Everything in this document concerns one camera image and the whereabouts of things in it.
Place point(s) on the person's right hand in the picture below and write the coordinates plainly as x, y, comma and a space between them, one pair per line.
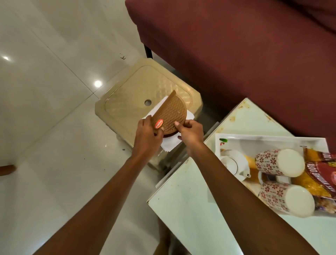
193, 136

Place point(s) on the white paper sheet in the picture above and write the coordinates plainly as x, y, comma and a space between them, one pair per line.
170, 143

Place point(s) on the maroon sofa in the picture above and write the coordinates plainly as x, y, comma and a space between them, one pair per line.
236, 52

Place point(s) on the person's left hand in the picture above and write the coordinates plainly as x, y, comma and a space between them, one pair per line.
145, 139

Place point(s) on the white teapot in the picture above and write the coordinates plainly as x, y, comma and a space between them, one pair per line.
233, 163

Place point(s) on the beige plastic stool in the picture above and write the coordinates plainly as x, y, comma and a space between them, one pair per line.
126, 97

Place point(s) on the person's left thumb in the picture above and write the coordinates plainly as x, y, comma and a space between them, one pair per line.
160, 131

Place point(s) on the clear snack packet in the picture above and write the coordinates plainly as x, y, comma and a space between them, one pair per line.
326, 204

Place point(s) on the person's right forearm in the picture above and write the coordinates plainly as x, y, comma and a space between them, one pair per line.
236, 199

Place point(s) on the black sofa leg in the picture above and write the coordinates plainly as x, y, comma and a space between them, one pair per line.
148, 51

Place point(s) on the brown wooden furniture leg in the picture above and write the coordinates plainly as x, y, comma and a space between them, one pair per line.
6, 170

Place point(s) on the white rectangular tray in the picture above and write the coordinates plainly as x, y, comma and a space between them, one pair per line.
262, 143

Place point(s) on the white floral mug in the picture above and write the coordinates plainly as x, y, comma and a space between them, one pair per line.
280, 163
288, 198

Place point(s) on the person's right thumb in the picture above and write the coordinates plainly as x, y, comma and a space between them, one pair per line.
181, 137

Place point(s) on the person's left forearm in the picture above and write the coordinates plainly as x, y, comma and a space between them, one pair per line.
99, 205

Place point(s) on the brown round woven plastic lid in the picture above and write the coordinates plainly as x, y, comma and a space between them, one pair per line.
172, 114

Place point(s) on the orange snack packet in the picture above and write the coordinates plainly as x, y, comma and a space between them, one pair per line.
320, 173

